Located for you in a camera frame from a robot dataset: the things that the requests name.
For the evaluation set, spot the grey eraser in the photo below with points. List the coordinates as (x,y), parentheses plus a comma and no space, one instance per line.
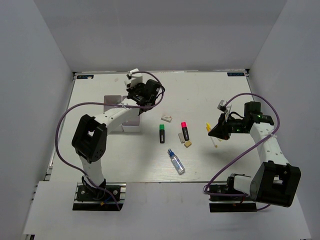
(181,138)

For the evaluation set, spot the white staples box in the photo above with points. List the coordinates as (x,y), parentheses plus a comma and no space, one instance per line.
(166,118)

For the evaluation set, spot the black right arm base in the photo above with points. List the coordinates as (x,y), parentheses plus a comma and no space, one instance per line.
(229,204)

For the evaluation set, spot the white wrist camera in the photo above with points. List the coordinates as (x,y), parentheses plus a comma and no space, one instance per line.
(225,108)
(134,77)

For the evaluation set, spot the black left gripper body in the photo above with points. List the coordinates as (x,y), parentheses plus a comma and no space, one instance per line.
(136,89)

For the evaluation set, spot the left blue corner label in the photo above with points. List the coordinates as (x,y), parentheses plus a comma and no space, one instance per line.
(84,77)

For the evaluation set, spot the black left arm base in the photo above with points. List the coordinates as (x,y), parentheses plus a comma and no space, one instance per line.
(84,199)

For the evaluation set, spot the blue spray bottle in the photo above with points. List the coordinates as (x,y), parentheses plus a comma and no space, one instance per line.
(176,162)

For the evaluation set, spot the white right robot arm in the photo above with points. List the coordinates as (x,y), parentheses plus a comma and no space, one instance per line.
(276,181)

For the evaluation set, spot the blue corner label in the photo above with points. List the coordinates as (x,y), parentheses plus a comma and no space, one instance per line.
(84,77)
(235,74)

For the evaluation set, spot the tan eraser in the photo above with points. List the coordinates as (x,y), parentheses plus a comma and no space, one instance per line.
(187,144)

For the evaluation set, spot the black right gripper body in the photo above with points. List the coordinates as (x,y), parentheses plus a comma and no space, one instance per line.
(232,125)

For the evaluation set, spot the right blue corner label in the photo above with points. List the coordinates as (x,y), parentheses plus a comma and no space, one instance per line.
(235,74)

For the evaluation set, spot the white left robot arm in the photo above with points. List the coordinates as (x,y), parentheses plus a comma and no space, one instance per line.
(90,138)

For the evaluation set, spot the pink highlighter marker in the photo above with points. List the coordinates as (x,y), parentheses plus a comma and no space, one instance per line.
(185,131)

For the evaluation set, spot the green highlighter marker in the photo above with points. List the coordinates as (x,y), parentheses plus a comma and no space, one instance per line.
(162,133)

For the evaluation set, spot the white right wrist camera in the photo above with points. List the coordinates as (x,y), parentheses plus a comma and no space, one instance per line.
(225,108)

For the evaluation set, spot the white right organizer tray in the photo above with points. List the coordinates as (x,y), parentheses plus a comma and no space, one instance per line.
(133,125)

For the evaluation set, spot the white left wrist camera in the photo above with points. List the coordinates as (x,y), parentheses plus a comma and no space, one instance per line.
(134,77)

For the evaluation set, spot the yellow cap marker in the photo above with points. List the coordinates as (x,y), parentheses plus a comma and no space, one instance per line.
(208,125)

